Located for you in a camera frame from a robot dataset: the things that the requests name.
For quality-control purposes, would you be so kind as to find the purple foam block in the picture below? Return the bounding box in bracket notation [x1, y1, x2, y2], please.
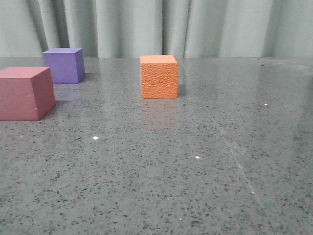
[43, 48, 85, 84]

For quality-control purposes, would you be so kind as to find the orange foam block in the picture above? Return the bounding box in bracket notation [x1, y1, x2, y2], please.
[140, 55, 178, 98]

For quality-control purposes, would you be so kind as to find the red foam block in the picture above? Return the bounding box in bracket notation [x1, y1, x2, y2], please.
[0, 67, 56, 121]

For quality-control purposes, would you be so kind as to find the pale green curtain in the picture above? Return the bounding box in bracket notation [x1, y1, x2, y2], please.
[0, 0, 313, 58]

